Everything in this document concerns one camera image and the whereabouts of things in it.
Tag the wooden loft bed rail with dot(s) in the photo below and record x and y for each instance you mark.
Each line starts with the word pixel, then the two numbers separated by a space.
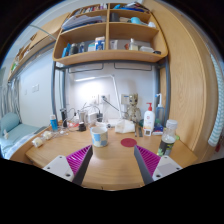
pixel 36 43

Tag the small white thermometer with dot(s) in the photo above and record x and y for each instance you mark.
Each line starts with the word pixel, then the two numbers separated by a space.
pixel 147 132

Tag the flat round red coaster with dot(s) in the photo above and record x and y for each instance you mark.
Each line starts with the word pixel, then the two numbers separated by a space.
pixel 128 142

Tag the wooden wardrobe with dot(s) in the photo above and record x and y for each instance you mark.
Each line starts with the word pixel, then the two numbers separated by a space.
pixel 186 93

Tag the bed with teal bedding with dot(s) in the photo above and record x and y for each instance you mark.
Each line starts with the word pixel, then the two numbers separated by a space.
pixel 13 133

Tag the green packet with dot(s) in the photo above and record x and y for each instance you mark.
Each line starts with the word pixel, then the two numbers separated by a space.
pixel 177 137

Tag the wooden shelf unit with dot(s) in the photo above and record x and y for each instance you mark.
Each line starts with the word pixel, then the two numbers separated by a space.
pixel 110 57

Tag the small blue bottle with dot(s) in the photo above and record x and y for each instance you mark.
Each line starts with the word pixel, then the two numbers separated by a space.
pixel 53 123

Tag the white tissue pack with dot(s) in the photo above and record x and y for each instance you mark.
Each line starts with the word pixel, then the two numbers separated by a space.
pixel 124 126

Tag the black electric shaver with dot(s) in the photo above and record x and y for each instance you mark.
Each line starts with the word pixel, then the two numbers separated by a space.
pixel 63 115

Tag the white tape roll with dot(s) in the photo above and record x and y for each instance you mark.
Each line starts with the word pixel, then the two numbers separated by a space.
pixel 37 142
pixel 48 135

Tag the clear bottle with dark label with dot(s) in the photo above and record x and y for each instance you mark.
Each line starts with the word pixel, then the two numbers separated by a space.
pixel 166 141

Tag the white pump bottle red top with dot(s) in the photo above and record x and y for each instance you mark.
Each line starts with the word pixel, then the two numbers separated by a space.
pixel 149 120

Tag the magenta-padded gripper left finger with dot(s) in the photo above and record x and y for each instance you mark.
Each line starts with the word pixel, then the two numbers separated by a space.
pixel 58 166

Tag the small black jar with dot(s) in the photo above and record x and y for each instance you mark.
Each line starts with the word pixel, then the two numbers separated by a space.
pixel 82 127

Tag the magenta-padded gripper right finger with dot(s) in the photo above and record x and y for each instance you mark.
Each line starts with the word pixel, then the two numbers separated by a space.
pixel 165 166

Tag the blue spray bottle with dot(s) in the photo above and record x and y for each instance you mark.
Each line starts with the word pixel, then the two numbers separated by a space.
pixel 160 115

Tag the white power strip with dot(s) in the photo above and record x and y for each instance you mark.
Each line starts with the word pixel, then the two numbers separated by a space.
pixel 104 125

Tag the white mug with blue patches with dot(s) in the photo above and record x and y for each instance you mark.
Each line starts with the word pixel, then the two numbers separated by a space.
pixel 99 137

